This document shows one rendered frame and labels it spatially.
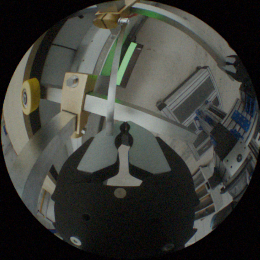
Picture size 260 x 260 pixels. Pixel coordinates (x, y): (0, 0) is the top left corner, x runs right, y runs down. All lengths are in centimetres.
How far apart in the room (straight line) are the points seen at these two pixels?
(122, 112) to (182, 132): 13
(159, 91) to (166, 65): 33
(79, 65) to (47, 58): 18
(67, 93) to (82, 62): 29
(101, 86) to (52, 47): 26
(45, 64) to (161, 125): 38
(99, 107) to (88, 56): 32
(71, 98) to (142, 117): 13
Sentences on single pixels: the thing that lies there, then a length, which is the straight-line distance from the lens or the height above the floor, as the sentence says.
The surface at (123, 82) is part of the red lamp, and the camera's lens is 30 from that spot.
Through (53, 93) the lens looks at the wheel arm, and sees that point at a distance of 22.
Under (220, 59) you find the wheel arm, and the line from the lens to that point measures 28.
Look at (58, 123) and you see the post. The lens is 15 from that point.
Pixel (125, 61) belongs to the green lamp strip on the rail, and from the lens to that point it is 31.
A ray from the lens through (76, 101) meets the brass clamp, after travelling 17.
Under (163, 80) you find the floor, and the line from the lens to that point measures 107.
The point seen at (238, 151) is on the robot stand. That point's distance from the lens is 43.
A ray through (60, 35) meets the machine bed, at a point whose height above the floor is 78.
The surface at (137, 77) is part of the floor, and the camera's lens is 101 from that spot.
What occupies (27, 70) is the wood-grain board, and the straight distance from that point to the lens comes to 28.
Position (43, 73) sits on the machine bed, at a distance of 36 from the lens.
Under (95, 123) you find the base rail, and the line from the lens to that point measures 36.
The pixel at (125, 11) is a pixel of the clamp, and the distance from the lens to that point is 21.
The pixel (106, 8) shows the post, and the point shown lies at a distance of 20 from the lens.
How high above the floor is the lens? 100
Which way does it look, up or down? 59 degrees down
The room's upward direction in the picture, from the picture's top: 178 degrees clockwise
